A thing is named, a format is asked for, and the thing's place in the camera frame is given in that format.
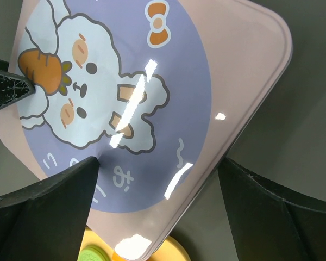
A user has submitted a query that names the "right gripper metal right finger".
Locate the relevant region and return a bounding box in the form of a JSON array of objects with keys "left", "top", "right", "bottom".
[{"left": 218, "top": 158, "right": 326, "bottom": 260}]

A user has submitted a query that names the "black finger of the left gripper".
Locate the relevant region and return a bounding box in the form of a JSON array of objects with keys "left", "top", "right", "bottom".
[{"left": 0, "top": 60, "right": 35, "bottom": 110}]

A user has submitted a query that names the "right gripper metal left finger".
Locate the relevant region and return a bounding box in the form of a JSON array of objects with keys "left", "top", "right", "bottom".
[{"left": 0, "top": 157, "right": 99, "bottom": 260}]

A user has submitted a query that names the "silver tin lid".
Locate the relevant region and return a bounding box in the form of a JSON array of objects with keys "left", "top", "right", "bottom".
[{"left": 0, "top": 1, "right": 292, "bottom": 260}]

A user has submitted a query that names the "green sandwich cookie top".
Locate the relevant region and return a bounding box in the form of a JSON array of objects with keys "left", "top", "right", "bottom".
[{"left": 77, "top": 245, "right": 110, "bottom": 261}]

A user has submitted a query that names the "yellow plastic tray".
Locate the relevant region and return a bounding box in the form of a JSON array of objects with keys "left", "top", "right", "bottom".
[{"left": 79, "top": 227, "right": 191, "bottom": 261}]

